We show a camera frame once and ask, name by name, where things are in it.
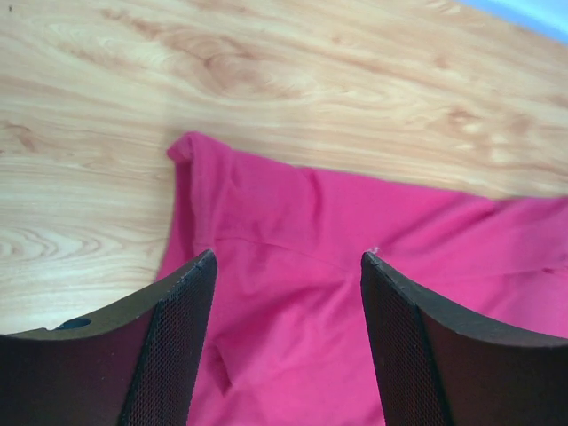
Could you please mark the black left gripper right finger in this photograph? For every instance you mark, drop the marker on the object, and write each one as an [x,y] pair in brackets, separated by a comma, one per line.
[439,363]

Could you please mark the magenta pink t shirt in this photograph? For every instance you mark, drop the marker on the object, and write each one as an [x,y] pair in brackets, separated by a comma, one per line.
[287,340]

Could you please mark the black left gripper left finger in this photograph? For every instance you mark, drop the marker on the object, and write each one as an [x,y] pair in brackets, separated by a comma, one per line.
[133,362]

